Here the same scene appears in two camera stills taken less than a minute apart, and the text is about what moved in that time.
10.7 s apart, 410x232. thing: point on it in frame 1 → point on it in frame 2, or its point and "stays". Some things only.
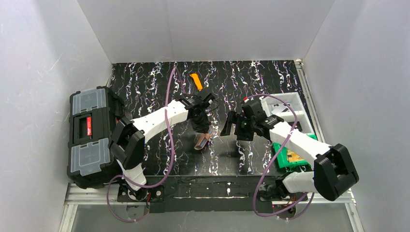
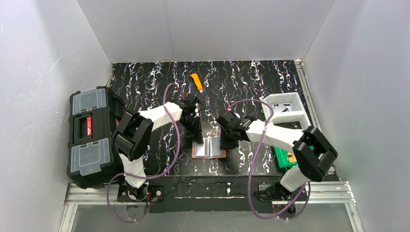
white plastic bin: (289, 107) stays
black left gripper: (201, 123) → (192, 123)
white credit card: (279, 108) stays
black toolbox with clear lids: (94, 113) stays
